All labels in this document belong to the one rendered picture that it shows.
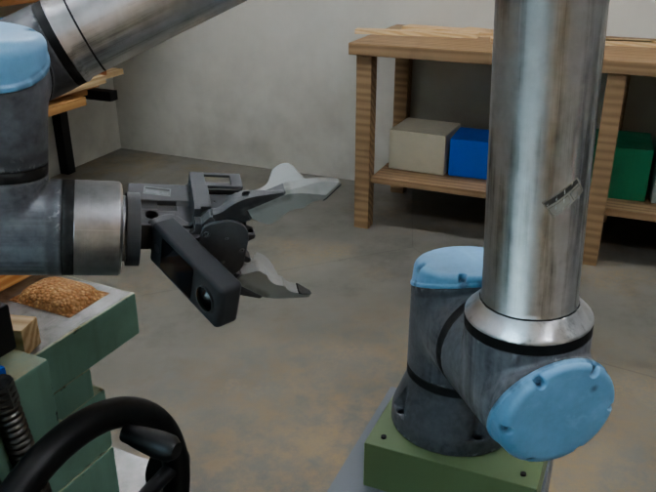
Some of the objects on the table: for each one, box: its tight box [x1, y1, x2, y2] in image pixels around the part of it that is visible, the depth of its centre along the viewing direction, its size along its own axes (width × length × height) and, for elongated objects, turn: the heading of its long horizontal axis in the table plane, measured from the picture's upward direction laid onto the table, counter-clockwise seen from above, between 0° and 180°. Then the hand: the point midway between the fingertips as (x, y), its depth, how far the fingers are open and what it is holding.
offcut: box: [10, 314, 41, 353], centre depth 81 cm, size 4×3×3 cm
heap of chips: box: [9, 276, 109, 317], centre depth 93 cm, size 7×10×2 cm
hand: (328, 245), depth 76 cm, fingers open, 14 cm apart
